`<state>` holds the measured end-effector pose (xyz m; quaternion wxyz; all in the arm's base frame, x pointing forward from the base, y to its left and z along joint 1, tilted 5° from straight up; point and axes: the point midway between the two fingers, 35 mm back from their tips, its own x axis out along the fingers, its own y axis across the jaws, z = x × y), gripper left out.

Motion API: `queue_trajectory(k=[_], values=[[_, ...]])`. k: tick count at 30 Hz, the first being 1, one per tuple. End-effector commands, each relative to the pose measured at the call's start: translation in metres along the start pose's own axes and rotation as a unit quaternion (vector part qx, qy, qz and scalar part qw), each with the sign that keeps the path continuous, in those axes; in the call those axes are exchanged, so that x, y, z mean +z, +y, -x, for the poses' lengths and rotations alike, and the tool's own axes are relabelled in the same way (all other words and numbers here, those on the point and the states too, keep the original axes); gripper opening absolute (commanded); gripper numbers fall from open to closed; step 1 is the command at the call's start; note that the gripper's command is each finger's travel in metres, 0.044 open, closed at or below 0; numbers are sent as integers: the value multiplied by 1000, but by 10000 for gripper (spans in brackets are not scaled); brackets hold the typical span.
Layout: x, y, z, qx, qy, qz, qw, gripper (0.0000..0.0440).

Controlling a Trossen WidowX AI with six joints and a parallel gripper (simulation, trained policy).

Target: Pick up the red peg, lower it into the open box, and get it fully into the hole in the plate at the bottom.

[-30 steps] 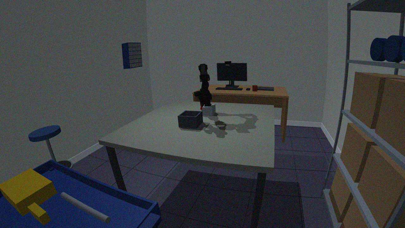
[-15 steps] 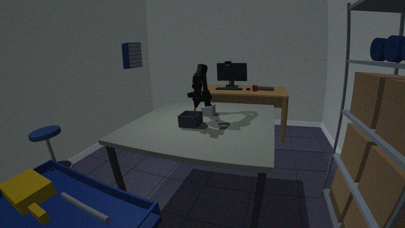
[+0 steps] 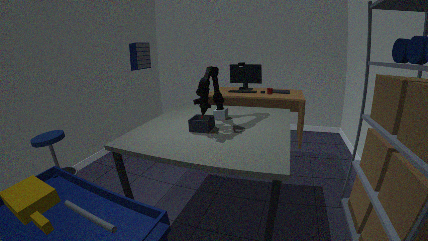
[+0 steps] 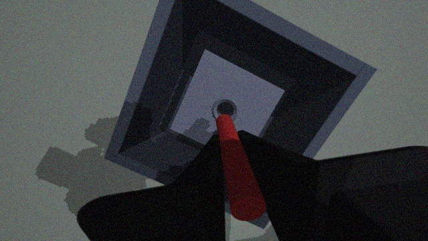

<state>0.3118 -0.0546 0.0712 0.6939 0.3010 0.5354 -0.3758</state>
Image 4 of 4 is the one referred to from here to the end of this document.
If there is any red peg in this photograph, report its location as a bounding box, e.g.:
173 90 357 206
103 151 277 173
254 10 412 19
216 114 267 221

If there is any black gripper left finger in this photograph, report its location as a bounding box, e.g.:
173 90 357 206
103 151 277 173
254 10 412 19
77 135 225 241

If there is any grey square plate with hole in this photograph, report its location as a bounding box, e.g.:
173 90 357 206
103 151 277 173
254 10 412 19
171 50 285 145

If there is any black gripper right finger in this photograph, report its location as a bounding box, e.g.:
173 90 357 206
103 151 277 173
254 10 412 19
237 130 428 241

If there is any dark grey open box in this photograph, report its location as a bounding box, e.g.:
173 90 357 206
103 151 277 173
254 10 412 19
104 0 377 185

